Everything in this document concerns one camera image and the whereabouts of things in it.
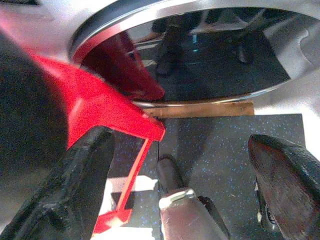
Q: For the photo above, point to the black speckled rubber mat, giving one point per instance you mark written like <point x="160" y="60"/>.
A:
<point x="212" y="150"/>

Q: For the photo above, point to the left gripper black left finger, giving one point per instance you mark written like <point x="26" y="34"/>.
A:
<point x="75" y="190"/>

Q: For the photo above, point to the chrome-ringed dark washer door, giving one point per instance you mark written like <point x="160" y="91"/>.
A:
<point x="212" y="62"/>

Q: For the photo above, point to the white washing machine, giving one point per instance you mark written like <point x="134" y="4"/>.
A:
<point x="45" y="22"/>

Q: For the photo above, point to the brown wooden board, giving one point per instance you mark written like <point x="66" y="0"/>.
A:
<point x="200" y="110"/>

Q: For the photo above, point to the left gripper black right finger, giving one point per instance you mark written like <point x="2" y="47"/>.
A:
<point x="295" y="190"/>

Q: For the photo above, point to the red plastic stool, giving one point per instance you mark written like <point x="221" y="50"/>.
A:
<point x="95" y="105"/>

